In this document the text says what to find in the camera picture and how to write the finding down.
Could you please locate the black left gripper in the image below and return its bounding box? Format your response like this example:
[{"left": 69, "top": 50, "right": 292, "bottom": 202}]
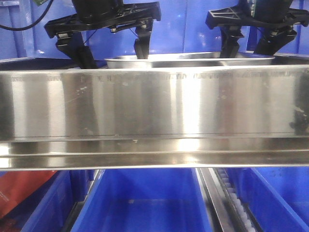
[{"left": 44, "top": 0, "right": 161, "bottom": 69}]

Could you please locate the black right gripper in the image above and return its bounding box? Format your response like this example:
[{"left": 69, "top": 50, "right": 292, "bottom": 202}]
[{"left": 205, "top": 0, "right": 309, "bottom": 58}]

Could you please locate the silver tray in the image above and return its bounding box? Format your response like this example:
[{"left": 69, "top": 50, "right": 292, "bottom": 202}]
[{"left": 105, "top": 52, "right": 275, "bottom": 69}]

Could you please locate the blue crate upper right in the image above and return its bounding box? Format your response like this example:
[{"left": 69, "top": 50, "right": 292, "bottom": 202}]
[{"left": 239, "top": 0, "right": 309, "bottom": 54}]

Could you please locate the large blue crate behind tray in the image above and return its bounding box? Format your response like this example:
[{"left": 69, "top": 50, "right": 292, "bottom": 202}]
[{"left": 21, "top": 0, "right": 238, "bottom": 60}]

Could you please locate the blue crate upper left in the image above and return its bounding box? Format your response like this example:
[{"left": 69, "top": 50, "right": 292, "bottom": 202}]
[{"left": 0, "top": 0, "right": 27, "bottom": 59}]

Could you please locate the blue bin lower left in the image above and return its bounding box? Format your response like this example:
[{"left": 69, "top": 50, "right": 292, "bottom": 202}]
[{"left": 21, "top": 170, "right": 95, "bottom": 232}]

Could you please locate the blue bin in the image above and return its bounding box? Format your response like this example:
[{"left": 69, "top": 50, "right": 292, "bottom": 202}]
[
  {"left": 21, "top": 170, "right": 95, "bottom": 232},
  {"left": 72, "top": 168, "right": 212, "bottom": 232},
  {"left": 226, "top": 167, "right": 309, "bottom": 232}
]

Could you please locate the blue bin lower centre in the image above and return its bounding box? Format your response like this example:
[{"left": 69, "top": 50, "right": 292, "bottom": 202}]
[{"left": 72, "top": 168, "right": 212, "bottom": 232}]

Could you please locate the blue bin lower right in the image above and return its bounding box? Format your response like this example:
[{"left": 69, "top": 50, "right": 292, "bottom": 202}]
[{"left": 226, "top": 167, "right": 309, "bottom": 232}]

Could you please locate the red object in left bin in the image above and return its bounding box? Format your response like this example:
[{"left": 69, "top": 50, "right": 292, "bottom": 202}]
[{"left": 0, "top": 171, "right": 56, "bottom": 218}]

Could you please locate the stainless steel shelf front rail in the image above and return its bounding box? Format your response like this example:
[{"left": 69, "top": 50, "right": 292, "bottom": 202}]
[{"left": 0, "top": 65, "right": 309, "bottom": 171}]

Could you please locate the black cable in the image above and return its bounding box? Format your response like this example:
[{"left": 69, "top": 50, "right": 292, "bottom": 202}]
[{"left": 0, "top": 0, "right": 54, "bottom": 31}]

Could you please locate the white roller track rail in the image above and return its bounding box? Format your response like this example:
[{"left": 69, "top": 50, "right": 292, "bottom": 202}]
[{"left": 196, "top": 168, "right": 262, "bottom": 232}]

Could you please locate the metal divider rail left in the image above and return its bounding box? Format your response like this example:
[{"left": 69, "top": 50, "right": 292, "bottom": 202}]
[{"left": 61, "top": 170, "right": 104, "bottom": 232}]

